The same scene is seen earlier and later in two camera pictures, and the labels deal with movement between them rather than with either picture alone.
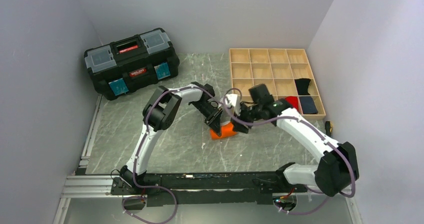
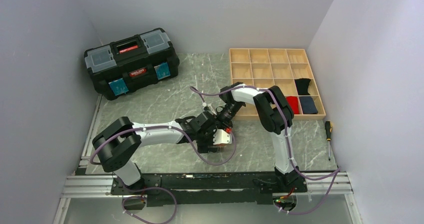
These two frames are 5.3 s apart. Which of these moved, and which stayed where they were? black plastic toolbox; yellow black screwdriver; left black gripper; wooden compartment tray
Moved: left black gripper
Stayed: wooden compartment tray; yellow black screwdriver; black plastic toolbox
